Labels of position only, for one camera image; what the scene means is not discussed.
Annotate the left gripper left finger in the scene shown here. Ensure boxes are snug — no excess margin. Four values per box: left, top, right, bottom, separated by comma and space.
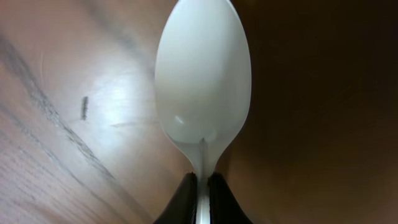
154, 172, 197, 224

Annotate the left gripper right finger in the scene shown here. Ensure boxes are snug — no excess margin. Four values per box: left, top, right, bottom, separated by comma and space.
208, 172, 252, 224

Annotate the white spoon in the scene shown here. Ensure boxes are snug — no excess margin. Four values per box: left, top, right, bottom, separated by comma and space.
155, 0, 251, 223

